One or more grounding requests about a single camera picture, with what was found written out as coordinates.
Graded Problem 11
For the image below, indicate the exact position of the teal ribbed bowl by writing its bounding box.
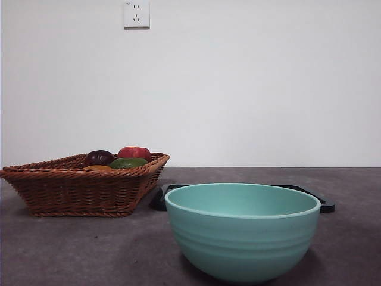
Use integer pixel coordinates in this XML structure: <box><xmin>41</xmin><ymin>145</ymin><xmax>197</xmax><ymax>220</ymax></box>
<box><xmin>164</xmin><ymin>182</ymin><xmax>321</xmax><ymax>283</ymax></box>

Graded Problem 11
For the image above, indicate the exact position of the red apple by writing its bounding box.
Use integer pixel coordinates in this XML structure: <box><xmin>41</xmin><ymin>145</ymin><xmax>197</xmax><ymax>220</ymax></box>
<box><xmin>117</xmin><ymin>145</ymin><xmax>152</xmax><ymax>161</ymax></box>

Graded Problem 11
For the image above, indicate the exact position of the black rectangular tray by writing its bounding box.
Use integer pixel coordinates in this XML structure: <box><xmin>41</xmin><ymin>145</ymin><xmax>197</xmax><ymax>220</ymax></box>
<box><xmin>152</xmin><ymin>184</ymin><xmax>336</xmax><ymax>214</ymax></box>

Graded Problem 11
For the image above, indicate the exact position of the green avocado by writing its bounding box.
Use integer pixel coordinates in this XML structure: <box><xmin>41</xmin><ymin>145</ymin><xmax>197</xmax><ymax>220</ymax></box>
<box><xmin>108</xmin><ymin>157</ymin><xmax>149</xmax><ymax>170</ymax></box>

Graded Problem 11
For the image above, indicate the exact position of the dark purple round fruit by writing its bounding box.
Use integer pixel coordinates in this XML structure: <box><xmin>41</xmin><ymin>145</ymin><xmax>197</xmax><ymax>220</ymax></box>
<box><xmin>84</xmin><ymin>150</ymin><xmax>115</xmax><ymax>167</ymax></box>

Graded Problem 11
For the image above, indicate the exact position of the brown wicker basket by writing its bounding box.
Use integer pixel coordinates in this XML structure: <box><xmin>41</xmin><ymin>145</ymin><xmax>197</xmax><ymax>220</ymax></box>
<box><xmin>0</xmin><ymin>152</ymin><xmax>171</xmax><ymax>218</ymax></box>

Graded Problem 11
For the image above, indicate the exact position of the white wall power socket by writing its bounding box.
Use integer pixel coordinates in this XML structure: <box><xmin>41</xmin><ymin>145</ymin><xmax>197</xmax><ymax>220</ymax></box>
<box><xmin>123</xmin><ymin>0</ymin><xmax>151</xmax><ymax>30</ymax></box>

